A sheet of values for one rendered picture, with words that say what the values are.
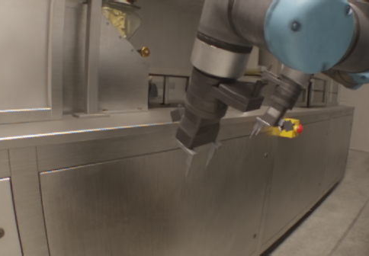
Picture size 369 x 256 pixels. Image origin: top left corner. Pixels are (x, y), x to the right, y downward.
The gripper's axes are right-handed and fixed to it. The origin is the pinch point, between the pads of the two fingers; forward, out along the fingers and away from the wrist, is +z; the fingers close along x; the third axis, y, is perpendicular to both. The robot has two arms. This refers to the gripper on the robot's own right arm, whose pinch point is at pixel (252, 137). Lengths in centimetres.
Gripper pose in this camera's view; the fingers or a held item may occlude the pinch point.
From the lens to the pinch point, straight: 81.8
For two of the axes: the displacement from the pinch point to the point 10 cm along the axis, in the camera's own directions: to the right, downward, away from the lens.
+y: 7.4, 5.1, -4.4
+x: 5.1, 0.0, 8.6
